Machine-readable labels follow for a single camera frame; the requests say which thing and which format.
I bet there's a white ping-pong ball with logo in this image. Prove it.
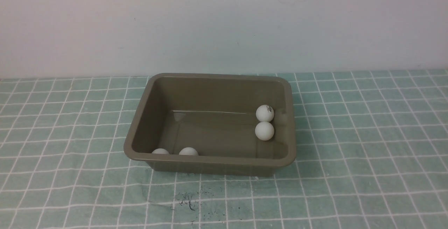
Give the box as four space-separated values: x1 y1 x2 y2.
255 105 275 122

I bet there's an olive plastic storage bin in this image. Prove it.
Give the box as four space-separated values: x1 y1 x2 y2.
124 73 297 176

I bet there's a green checkered tablecloth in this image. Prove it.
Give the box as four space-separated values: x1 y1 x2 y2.
0 70 448 229

